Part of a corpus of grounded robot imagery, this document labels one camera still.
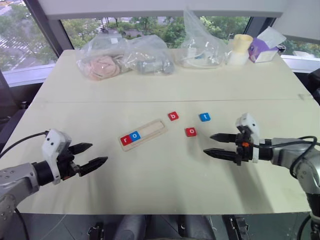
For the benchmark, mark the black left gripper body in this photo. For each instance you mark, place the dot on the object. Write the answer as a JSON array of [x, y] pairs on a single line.
[[66, 163]]

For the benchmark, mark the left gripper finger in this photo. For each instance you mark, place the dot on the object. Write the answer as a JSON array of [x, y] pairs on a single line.
[[95, 163], [81, 147]]

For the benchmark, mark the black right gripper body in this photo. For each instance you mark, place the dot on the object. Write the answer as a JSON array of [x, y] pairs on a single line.
[[243, 153]]

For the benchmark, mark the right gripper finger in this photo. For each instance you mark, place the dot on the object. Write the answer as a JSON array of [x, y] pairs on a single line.
[[221, 154], [223, 137]]

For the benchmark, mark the blue letter tile t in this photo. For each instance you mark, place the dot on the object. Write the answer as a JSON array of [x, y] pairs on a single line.
[[205, 117]]

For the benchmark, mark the red letter tile o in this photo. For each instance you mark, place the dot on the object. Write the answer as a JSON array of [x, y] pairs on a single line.
[[191, 132]]

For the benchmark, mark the red letter tile b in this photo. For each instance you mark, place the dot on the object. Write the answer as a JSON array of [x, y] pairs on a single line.
[[173, 116]]

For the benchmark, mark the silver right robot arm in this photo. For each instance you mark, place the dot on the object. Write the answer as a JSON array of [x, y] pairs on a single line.
[[285, 156]]

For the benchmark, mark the red letter tile r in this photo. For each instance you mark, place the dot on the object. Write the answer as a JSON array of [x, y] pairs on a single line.
[[126, 140]]

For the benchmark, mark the blue letter tile o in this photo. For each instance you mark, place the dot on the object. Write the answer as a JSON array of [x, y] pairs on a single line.
[[135, 136]]

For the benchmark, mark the wooden letter tray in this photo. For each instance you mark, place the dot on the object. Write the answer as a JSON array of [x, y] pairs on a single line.
[[153, 127]]

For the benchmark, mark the black clamp under table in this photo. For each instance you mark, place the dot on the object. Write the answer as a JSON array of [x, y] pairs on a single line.
[[95, 231], [238, 227]]

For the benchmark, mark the white plastic cup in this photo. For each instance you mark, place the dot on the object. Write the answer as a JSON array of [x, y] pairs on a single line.
[[236, 58]]

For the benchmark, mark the plastic bag with pink items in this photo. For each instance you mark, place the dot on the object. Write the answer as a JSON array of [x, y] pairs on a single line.
[[100, 62]]

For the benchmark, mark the clear plastic bag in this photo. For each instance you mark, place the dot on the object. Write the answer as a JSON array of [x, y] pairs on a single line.
[[200, 50]]

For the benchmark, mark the purple tissue box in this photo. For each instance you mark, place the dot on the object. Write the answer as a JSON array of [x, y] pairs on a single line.
[[262, 51]]

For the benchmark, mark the cream yellow cup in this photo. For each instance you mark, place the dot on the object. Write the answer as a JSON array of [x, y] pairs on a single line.
[[242, 42]]

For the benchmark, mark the plastic bag with grey items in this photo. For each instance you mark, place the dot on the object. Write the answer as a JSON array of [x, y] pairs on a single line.
[[150, 60]]

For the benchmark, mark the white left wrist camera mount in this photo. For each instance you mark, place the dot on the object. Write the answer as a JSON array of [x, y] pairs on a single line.
[[52, 145]]

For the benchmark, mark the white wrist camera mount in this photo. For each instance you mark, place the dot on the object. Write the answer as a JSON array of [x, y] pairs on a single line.
[[248, 120], [52, 145]]

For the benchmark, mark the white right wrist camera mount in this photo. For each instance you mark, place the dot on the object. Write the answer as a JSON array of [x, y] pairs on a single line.
[[248, 120]]

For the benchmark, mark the dark window frame post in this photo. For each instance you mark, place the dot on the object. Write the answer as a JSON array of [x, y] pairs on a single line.
[[47, 27]]

